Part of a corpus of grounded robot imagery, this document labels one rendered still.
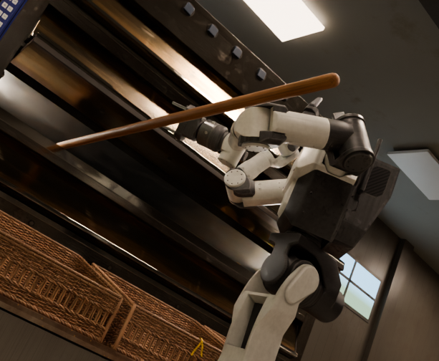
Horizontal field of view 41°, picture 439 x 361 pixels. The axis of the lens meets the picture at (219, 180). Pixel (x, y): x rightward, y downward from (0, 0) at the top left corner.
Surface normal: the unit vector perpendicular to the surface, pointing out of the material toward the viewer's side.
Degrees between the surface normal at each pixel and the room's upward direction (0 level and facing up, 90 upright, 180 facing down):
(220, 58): 90
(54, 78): 168
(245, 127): 109
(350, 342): 90
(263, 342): 90
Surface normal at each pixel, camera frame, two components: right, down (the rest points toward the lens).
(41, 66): -0.26, 0.82
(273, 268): -0.70, -0.52
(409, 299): 0.64, -0.02
